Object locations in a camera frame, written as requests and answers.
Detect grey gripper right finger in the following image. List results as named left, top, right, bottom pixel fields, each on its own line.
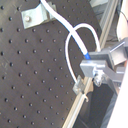
left=89, top=37, right=128, bottom=67

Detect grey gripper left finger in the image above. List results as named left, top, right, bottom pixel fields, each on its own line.
left=80, top=60, right=125, bottom=87

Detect white cable with blue end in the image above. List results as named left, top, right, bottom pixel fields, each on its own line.
left=40, top=0, right=102, bottom=87

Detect black perforated breadboard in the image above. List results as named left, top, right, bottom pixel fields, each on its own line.
left=0, top=0, right=103, bottom=128

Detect aluminium frame rail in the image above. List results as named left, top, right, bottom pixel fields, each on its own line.
left=62, top=0, right=119, bottom=128

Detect small metal cable clip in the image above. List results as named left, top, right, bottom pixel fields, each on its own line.
left=73, top=76, right=85, bottom=95

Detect metal cable clip bracket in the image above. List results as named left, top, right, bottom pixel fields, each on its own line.
left=21, top=4, right=54, bottom=29

